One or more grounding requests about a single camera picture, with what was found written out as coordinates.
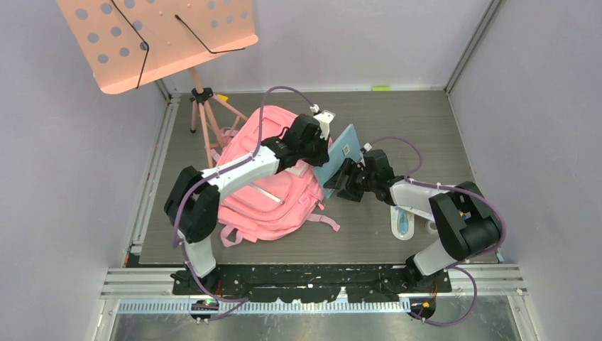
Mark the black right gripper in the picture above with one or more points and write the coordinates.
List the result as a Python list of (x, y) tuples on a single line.
[(348, 168)]

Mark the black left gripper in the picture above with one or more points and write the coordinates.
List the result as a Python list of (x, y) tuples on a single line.
[(323, 157)]

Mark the light blue thin notebook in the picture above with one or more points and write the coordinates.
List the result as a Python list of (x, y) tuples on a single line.
[(345, 146)]

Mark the pink student backpack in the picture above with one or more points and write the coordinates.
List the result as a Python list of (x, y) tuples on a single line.
[(271, 207)]

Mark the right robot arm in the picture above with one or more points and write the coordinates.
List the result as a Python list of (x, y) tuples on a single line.
[(466, 222)]

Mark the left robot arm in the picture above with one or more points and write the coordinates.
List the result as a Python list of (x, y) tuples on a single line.
[(193, 203)]

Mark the blue correction tape pack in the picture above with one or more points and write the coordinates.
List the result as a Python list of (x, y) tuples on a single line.
[(402, 223)]

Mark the white packaged toothbrush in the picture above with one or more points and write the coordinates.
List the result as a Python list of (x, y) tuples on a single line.
[(423, 214)]

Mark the clear tape roll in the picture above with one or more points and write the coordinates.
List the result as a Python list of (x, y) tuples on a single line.
[(431, 227)]

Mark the pink music stand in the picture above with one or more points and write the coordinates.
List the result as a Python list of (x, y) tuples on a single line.
[(132, 43)]

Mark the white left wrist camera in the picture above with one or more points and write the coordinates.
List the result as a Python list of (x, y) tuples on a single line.
[(325, 118)]

